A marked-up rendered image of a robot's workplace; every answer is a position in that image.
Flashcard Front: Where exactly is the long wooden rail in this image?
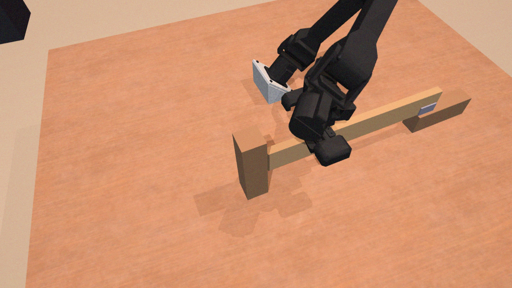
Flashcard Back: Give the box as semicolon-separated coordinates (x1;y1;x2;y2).
267;86;443;171

